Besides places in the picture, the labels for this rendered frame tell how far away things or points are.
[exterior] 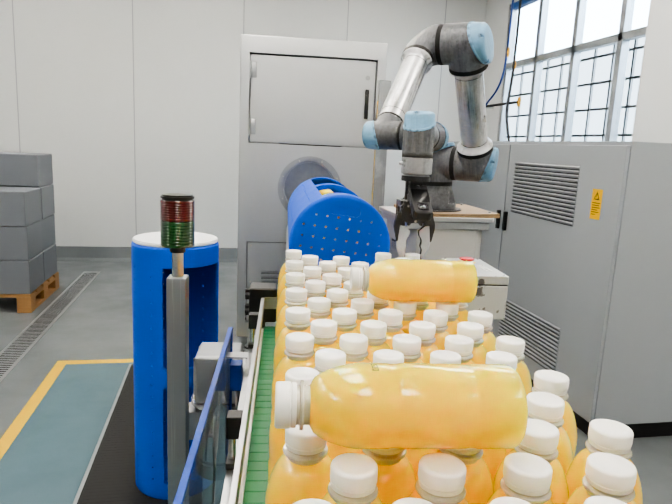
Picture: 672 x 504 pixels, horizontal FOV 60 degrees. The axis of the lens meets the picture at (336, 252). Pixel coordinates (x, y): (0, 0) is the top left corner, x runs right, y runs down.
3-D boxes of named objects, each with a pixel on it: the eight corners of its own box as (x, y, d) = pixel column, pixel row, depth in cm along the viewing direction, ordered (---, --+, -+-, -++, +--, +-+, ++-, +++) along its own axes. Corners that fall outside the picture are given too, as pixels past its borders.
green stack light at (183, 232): (197, 243, 115) (197, 218, 114) (191, 249, 109) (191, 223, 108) (164, 242, 114) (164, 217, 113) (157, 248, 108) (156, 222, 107)
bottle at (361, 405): (524, 466, 48) (292, 467, 46) (494, 421, 55) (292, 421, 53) (535, 386, 47) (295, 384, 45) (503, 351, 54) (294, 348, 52)
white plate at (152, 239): (114, 239, 185) (114, 243, 185) (193, 247, 178) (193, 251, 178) (161, 228, 211) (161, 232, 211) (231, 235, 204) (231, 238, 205)
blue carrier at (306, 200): (348, 247, 250) (359, 182, 245) (381, 301, 164) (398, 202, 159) (283, 238, 247) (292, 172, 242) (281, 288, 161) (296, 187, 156)
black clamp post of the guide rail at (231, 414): (242, 458, 86) (243, 408, 84) (240, 470, 83) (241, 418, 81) (227, 459, 86) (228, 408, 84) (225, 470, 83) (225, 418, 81)
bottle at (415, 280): (474, 252, 98) (361, 249, 96) (481, 289, 94) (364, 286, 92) (462, 275, 104) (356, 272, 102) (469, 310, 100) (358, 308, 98)
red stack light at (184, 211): (197, 218, 114) (197, 198, 113) (191, 222, 108) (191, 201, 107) (164, 217, 113) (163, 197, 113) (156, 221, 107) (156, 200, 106)
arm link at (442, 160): (424, 179, 211) (426, 141, 208) (460, 181, 205) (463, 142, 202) (413, 180, 200) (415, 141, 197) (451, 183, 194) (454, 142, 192)
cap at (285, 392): (295, 437, 48) (273, 437, 48) (295, 414, 51) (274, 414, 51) (297, 394, 47) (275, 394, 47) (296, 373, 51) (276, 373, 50)
